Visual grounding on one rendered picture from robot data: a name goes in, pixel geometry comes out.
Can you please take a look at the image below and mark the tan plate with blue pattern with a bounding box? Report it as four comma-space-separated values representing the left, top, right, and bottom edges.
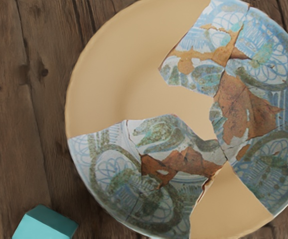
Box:
64, 0, 288, 239

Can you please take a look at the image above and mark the teal block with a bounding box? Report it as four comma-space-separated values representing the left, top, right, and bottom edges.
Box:
11, 204, 79, 239

